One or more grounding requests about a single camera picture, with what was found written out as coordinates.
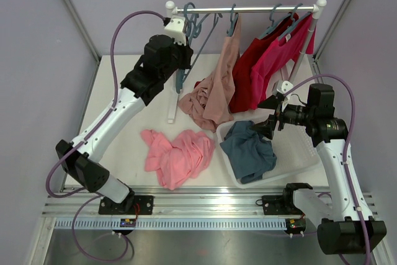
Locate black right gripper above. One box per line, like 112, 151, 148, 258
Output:
250, 94, 315, 140

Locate teal hanger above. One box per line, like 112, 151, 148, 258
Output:
175, 2, 208, 94
278, 3, 313, 41
259, 3, 294, 40
181, 13, 223, 84
226, 4, 239, 37

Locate blue-grey t shirt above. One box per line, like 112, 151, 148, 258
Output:
220, 120, 277, 184

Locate light pink t shirt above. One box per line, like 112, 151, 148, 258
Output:
140, 130, 215, 190

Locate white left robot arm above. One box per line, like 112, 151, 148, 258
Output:
56, 34, 193, 214

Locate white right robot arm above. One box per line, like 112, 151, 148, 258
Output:
253, 81, 386, 255

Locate beige pink t shirt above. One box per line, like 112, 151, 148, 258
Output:
178, 18, 241, 132

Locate magenta t shirt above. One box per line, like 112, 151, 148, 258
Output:
249, 14, 313, 110

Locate dark red t shirt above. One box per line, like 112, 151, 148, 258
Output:
229, 13, 298, 114

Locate white perforated plastic basket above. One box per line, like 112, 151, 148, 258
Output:
215, 115, 321, 189

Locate metal clothes rack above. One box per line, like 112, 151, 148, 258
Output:
164, 0, 328, 124

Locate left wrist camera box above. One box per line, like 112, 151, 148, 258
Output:
164, 16, 187, 46

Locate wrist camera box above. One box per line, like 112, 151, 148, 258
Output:
272, 80, 294, 96
164, 16, 187, 46

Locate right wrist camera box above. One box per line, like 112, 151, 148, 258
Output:
272, 80, 294, 96

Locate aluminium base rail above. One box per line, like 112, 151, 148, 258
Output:
42, 185, 380, 218

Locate white slotted cable duct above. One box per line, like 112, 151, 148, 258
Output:
55, 217, 287, 231

